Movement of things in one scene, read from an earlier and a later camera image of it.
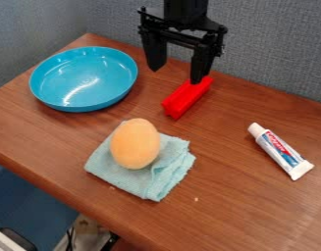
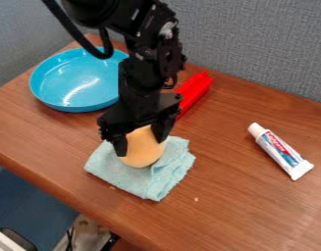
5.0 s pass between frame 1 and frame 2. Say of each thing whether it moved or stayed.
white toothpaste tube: stayed
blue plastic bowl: stayed
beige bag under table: stayed
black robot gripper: moved
